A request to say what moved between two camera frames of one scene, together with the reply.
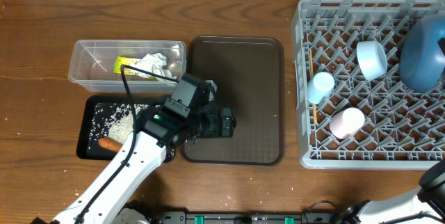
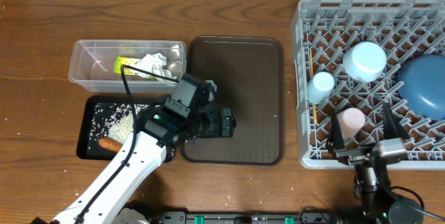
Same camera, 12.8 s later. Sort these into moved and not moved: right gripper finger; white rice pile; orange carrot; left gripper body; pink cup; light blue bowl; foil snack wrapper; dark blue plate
Moved: light blue bowl; dark blue plate; right gripper finger
Not moved: foil snack wrapper; white rice pile; pink cup; orange carrot; left gripper body
